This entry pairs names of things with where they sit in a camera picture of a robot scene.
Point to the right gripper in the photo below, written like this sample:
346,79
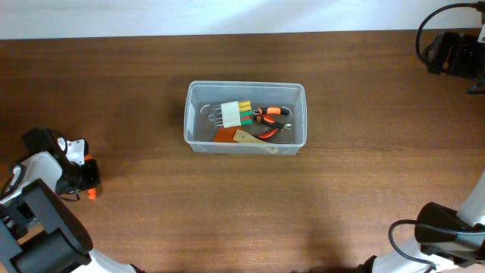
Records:
461,46

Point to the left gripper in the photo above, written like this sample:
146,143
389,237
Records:
93,178

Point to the orange perforated bar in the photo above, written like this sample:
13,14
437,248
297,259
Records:
92,192

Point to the orange scraper wooden handle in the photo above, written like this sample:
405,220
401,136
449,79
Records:
238,135

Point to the clear plastic container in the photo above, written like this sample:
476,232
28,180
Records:
204,95

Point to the clear pack of coloured bits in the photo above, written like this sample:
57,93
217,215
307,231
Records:
232,114

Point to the orange black needle-nose pliers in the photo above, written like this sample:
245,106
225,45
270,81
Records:
272,110

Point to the small red cutting pliers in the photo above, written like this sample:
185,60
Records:
274,127

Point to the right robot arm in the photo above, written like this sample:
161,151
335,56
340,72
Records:
440,238

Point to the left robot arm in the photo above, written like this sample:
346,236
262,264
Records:
39,233

